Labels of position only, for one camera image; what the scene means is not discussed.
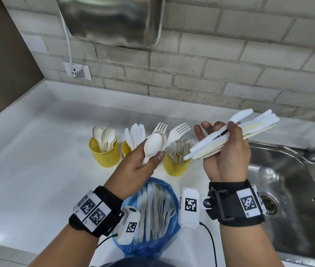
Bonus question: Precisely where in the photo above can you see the person's left hand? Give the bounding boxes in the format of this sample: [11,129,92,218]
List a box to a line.
[104,139,166,201]

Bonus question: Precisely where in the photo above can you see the stack of white knives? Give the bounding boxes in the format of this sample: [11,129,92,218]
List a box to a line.
[124,123,147,150]

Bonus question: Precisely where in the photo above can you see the blue plastic bag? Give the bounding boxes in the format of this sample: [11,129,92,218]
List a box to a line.
[112,177,182,259]

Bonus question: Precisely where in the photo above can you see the bundle of white knives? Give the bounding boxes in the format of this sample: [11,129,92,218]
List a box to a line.
[183,108,280,161]

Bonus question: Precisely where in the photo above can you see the person's right forearm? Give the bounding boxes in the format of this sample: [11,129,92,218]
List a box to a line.
[218,224,285,267]

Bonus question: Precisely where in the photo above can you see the person's left forearm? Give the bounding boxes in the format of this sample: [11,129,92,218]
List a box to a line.
[29,224,99,267]

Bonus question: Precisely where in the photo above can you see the person's dark shorts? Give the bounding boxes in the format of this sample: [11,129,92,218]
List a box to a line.
[90,257,174,267]

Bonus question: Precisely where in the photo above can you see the black left wristband with markers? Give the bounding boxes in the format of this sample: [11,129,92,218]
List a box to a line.
[69,186,125,238]

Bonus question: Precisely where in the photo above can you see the black wristband with markers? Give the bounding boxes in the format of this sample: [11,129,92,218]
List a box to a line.
[207,179,267,228]
[69,186,125,238]

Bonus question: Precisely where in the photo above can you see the black right wristband with markers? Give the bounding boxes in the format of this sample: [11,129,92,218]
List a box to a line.
[207,179,267,228]

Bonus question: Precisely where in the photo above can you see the stainless steel sink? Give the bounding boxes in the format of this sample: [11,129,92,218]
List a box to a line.
[248,140,315,267]

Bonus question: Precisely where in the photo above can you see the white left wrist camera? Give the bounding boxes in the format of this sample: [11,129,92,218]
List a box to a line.
[116,206,141,245]

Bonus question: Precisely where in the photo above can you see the black left wrist camera cable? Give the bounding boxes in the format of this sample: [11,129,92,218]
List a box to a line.
[96,233,118,249]

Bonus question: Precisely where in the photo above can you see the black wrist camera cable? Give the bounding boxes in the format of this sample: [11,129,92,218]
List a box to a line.
[199,221,218,267]
[96,233,118,249]

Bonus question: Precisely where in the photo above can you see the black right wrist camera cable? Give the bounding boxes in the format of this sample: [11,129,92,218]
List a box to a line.
[199,221,218,267]

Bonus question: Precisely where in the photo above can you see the white wall socket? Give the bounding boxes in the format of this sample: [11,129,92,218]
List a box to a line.
[62,61,92,81]

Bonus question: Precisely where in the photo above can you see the white plug with cable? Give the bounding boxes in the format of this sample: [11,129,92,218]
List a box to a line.
[58,13,87,79]

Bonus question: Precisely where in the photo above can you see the stainless steel wall appliance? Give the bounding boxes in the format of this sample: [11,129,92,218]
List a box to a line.
[56,0,166,48]

